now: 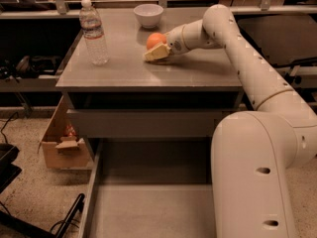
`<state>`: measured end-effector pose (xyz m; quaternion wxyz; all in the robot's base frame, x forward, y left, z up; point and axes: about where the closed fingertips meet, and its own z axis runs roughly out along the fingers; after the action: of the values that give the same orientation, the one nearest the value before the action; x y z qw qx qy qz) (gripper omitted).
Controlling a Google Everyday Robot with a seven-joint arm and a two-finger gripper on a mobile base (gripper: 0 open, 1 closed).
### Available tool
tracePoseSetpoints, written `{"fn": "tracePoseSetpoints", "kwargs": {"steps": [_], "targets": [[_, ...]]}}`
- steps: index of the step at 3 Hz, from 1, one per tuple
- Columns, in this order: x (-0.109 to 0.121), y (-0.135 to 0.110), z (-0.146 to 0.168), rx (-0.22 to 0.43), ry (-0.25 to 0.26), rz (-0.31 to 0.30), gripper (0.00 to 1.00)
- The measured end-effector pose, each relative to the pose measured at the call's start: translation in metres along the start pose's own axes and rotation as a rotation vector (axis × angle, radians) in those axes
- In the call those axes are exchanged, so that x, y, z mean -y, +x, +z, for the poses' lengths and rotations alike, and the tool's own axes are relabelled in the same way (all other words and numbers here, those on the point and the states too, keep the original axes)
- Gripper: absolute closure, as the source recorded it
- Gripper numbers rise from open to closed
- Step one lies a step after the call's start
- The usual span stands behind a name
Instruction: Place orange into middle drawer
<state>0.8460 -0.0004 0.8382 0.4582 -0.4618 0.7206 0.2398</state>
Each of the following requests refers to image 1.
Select white ceramic bowl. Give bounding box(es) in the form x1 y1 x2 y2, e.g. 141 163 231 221
134 4 163 29

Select black stand base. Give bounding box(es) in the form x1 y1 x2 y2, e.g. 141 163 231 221
0 142 86 238

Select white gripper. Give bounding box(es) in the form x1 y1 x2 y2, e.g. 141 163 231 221
144 26 188 61

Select clear plastic water bottle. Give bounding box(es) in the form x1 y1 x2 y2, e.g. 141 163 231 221
79 0 109 65

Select orange fruit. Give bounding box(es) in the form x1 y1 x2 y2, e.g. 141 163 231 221
147 33 166 50

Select grey metal shelf rail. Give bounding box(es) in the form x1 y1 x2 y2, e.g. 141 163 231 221
0 75 58 92

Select grey drawer cabinet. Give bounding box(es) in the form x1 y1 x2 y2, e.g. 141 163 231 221
56 9 243 155

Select black headphones on shelf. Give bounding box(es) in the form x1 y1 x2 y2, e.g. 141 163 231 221
0 56 61 79

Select open grey middle drawer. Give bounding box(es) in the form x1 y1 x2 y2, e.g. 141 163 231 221
78 138 216 238

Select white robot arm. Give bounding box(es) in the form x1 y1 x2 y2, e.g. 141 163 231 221
144 5 317 238

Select brown cardboard box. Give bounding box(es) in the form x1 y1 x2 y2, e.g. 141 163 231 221
41 98 92 170

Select black cable on floor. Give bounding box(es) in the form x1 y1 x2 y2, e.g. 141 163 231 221
0 111 21 145

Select black office chair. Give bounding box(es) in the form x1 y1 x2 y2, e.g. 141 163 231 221
238 15 317 67

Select closed grey top drawer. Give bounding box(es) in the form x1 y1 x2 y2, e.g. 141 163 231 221
67 109 230 139

